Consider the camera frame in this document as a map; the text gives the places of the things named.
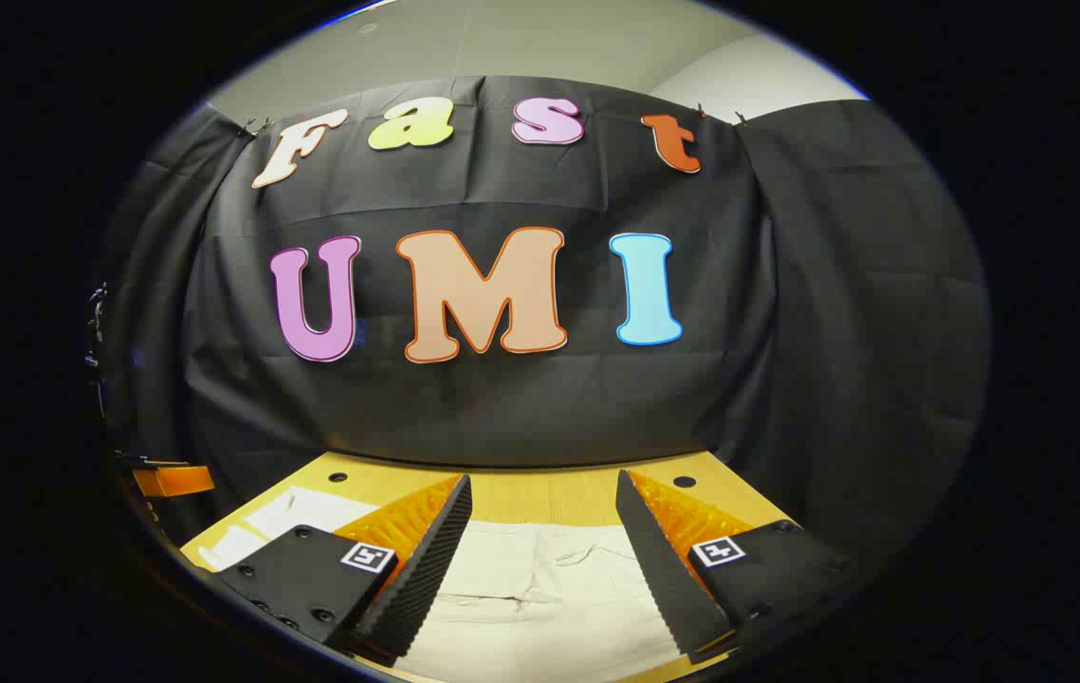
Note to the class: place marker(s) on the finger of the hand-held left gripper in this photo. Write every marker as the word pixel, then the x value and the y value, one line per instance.
pixel 174 480

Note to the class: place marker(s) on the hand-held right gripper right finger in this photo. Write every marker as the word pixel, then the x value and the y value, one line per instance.
pixel 663 569

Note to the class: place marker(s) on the white jeans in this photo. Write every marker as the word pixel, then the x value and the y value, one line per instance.
pixel 540 588

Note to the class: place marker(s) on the black backdrop cloth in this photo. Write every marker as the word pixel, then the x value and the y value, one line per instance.
pixel 502 417

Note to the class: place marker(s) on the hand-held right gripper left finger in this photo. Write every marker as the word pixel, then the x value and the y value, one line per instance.
pixel 426 579

